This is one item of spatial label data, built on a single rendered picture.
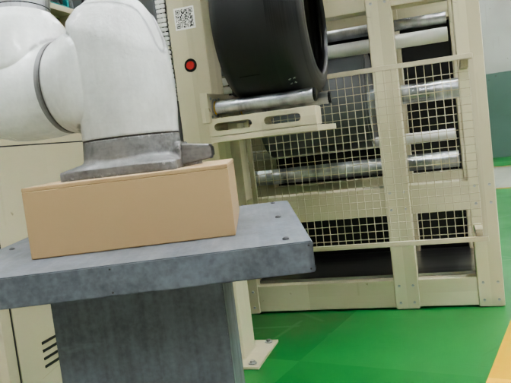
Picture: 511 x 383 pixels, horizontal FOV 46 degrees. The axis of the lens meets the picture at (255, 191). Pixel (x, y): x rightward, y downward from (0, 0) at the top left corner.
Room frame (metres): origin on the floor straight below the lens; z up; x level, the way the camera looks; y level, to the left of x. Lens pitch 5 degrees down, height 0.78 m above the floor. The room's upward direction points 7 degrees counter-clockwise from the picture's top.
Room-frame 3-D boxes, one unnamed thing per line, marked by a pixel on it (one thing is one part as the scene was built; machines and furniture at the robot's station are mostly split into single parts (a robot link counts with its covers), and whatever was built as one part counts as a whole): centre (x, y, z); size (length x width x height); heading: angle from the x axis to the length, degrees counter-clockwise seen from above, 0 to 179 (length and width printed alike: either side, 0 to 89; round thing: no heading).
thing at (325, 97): (2.24, -0.15, 0.90); 0.35 x 0.05 x 0.05; 73
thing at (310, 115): (1.98, -0.06, 0.83); 0.36 x 0.09 x 0.06; 73
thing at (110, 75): (0.98, 0.20, 0.92); 0.18 x 0.16 x 0.22; 69
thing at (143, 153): (0.97, 0.17, 0.78); 0.22 x 0.18 x 0.06; 80
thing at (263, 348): (2.17, 0.15, 0.01); 0.27 x 0.27 x 0.02; 73
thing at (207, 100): (2.16, 0.07, 0.90); 0.40 x 0.03 x 0.10; 163
